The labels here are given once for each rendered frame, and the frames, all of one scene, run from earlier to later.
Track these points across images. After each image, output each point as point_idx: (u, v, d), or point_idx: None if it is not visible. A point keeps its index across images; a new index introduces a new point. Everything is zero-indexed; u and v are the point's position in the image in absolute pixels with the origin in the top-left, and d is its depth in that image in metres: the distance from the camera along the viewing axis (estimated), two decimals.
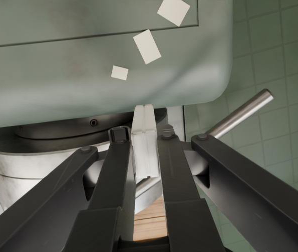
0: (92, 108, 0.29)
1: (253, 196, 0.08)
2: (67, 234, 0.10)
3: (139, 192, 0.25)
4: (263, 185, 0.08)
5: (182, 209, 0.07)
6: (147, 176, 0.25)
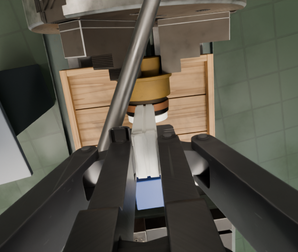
0: None
1: (253, 196, 0.08)
2: (67, 234, 0.10)
3: (140, 41, 0.17)
4: (263, 185, 0.08)
5: (182, 209, 0.07)
6: (139, 69, 0.17)
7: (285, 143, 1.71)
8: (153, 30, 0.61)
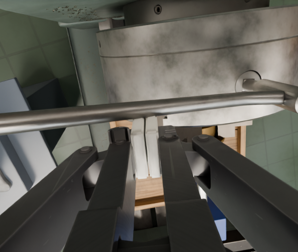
0: None
1: (254, 196, 0.08)
2: (66, 234, 0.10)
3: (209, 104, 0.19)
4: (264, 186, 0.08)
5: (182, 209, 0.07)
6: (187, 112, 0.19)
7: (292, 146, 1.78)
8: None
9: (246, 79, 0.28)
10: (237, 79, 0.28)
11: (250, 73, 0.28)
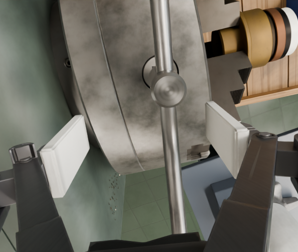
0: (13, 68, 0.22)
1: None
2: None
3: (178, 206, 0.18)
4: None
5: (238, 211, 0.07)
6: (186, 223, 0.19)
7: None
8: None
9: None
10: None
11: (146, 74, 0.23)
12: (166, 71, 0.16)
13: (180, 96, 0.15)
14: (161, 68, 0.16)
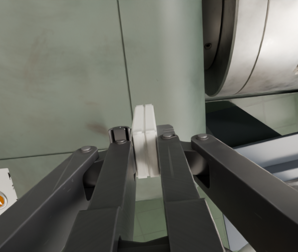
0: None
1: (253, 196, 0.08)
2: (67, 234, 0.10)
3: None
4: (263, 185, 0.08)
5: (182, 209, 0.07)
6: None
7: None
8: None
9: None
10: None
11: None
12: None
13: None
14: None
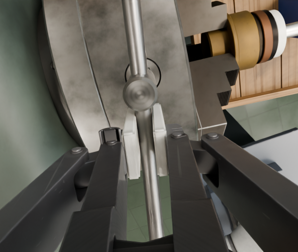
0: None
1: (261, 196, 0.08)
2: (59, 235, 0.10)
3: (154, 208, 0.18)
4: (272, 185, 0.08)
5: (187, 208, 0.07)
6: (163, 225, 0.19)
7: None
8: None
9: None
10: None
11: (129, 76, 0.24)
12: (138, 75, 0.16)
13: (151, 100, 0.15)
14: (134, 72, 0.16)
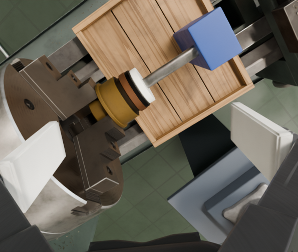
0: None
1: None
2: None
3: None
4: None
5: (262, 217, 0.06)
6: None
7: None
8: None
9: None
10: None
11: None
12: None
13: None
14: None
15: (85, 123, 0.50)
